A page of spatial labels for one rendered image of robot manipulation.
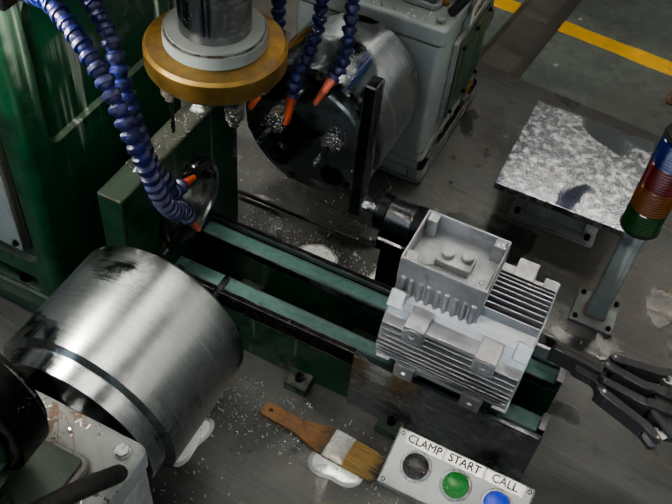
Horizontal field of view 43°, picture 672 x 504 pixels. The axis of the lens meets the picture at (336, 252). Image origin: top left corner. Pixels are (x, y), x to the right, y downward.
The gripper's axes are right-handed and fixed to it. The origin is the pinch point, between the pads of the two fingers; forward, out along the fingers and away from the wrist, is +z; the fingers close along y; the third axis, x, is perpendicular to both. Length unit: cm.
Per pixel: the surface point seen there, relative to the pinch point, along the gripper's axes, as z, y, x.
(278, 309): 41.1, 4.8, 16.6
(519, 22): 43, -230, 106
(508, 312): 11.5, 2.7, -6.0
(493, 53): 45, -204, 106
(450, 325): 17.2, 5.9, -1.8
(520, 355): 7.7, 7.1, -4.6
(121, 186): 65, 12, -3
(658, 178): 0.5, -27.3, -12.6
